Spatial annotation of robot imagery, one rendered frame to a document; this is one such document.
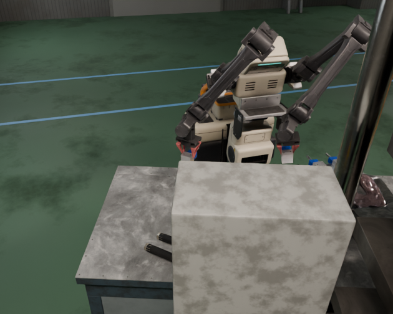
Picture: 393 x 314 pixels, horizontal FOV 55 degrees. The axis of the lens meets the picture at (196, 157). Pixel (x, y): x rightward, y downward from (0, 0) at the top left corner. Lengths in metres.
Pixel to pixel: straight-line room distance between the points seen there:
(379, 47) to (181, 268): 0.54
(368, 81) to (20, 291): 2.22
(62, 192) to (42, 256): 0.67
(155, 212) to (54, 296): 1.03
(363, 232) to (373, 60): 0.38
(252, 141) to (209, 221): 1.51
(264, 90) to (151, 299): 1.15
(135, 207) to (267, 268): 1.04
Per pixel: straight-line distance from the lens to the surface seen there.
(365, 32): 1.68
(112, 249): 1.51
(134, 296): 1.50
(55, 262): 2.64
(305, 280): 0.74
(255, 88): 1.96
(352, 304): 1.11
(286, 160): 1.76
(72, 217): 2.92
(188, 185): 0.67
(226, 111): 2.32
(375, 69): 0.80
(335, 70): 1.63
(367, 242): 0.91
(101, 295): 1.53
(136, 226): 1.58
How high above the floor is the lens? 1.88
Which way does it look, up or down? 33 degrees down
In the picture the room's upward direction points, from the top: 1 degrees clockwise
